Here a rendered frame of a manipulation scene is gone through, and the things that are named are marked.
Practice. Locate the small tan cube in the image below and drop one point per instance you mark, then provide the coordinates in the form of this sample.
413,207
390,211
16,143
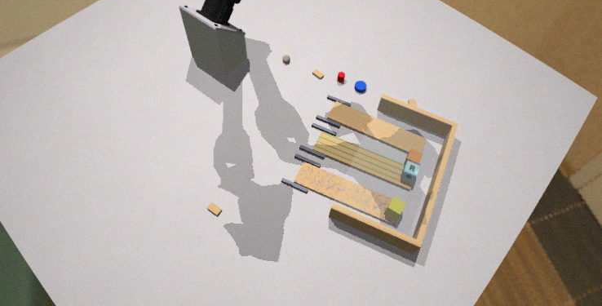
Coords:
318,73

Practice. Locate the small tan rectangular block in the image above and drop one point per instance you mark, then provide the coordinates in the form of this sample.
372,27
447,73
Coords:
214,209

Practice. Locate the blue cylinder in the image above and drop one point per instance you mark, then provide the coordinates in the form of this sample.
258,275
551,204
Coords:
360,86

